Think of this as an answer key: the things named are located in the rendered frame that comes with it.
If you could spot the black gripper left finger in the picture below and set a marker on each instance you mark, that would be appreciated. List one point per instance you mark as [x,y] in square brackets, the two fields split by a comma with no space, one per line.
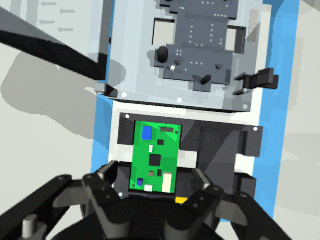
[33,219]

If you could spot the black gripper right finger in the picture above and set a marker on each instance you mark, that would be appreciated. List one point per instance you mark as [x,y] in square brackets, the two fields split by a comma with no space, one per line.
[183,221]

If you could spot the green circuit board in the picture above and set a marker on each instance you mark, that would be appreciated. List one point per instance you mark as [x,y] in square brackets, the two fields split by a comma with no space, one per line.
[155,154]

